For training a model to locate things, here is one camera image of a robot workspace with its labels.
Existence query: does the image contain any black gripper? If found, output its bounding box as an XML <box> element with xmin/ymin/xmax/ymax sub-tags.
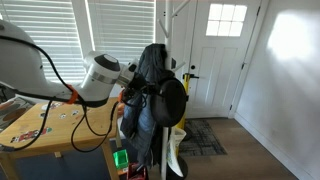
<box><xmin>125</xmin><ymin>72</ymin><xmax>158</xmax><ymax>102</ymax></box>

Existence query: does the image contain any black hat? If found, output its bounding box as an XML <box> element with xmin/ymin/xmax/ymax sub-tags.
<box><xmin>149</xmin><ymin>77</ymin><xmax>188</xmax><ymax>128</ymax></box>

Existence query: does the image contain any white coat rack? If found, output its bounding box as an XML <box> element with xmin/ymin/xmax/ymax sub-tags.
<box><xmin>156</xmin><ymin>0</ymin><xmax>193</xmax><ymax>180</ymax></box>

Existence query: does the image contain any dark blue puffer jacket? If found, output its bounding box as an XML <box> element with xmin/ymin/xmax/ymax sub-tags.
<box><xmin>119</xmin><ymin>43</ymin><xmax>174</xmax><ymax>168</ymax></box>

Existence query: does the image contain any white window blind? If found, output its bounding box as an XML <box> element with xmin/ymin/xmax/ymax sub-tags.
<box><xmin>0</xmin><ymin>0</ymin><xmax>86</xmax><ymax>85</ymax></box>
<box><xmin>87</xmin><ymin>0</ymin><xmax>156</xmax><ymax>66</ymax></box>

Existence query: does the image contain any white printed bag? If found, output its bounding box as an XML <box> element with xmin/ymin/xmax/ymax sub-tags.
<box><xmin>166</xmin><ymin>126</ymin><xmax>187</xmax><ymax>178</ymax></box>

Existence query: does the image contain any green plastic box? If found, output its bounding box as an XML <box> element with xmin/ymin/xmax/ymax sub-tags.
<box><xmin>112</xmin><ymin>149</ymin><xmax>130</xmax><ymax>170</ymax></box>

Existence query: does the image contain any grey patterned door mat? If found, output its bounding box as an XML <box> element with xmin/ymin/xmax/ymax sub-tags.
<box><xmin>178</xmin><ymin>119</ymin><xmax>229</xmax><ymax>157</ymax></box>

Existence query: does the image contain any white entrance door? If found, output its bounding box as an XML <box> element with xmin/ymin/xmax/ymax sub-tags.
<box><xmin>185</xmin><ymin>0</ymin><xmax>265</xmax><ymax>120</ymax></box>

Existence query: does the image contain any light wooden table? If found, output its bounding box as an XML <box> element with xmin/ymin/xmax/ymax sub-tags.
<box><xmin>0</xmin><ymin>96</ymin><xmax>123</xmax><ymax>180</ymax></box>

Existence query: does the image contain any red patterned box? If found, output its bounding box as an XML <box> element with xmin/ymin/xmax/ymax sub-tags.
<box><xmin>126</xmin><ymin>162</ymin><xmax>149</xmax><ymax>180</ymax></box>

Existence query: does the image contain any small orange box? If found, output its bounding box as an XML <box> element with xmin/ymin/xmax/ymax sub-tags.
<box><xmin>117</xmin><ymin>166</ymin><xmax>129</xmax><ymax>176</ymax></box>

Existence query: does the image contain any red green table sticker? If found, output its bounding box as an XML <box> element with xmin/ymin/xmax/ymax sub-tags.
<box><xmin>9</xmin><ymin>126</ymin><xmax>53</xmax><ymax>144</ymax></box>

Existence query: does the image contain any black door handle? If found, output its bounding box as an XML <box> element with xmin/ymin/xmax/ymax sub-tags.
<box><xmin>189</xmin><ymin>64</ymin><xmax>200</xmax><ymax>80</ymax></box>

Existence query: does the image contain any orange cable clip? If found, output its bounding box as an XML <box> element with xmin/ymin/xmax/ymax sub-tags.
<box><xmin>64</xmin><ymin>83</ymin><xmax>80</xmax><ymax>105</ymax></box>

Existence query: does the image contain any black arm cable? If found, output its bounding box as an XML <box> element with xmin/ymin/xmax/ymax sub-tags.
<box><xmin>0</xmin><ymin>34</ymin><xmax>122</xmax><ymax>154</ymax></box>

